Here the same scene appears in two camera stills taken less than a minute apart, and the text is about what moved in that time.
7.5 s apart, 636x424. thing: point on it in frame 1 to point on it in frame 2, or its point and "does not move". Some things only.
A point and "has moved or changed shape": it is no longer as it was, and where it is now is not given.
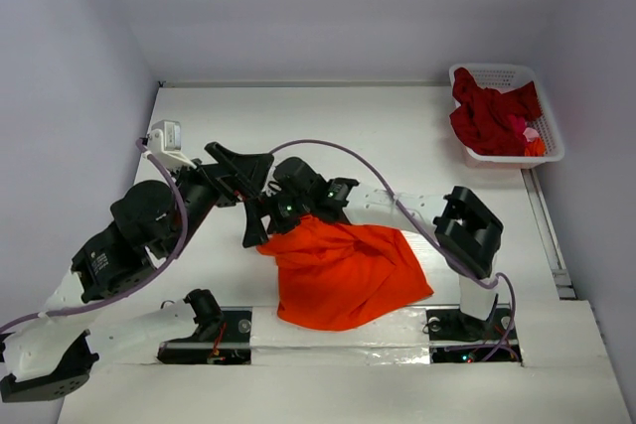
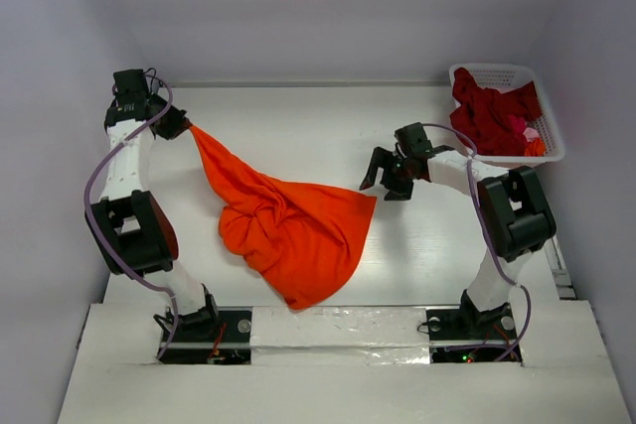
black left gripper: [243, 175] to [176, 126]
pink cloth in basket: [530, 134] does not move
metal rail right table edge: [551, 242] does not move
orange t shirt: [338, 276] has moved or changed shape
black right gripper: [254, 220] to [393, 171]
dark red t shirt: [489, 122] does not move
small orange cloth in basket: [535, 148] does not move
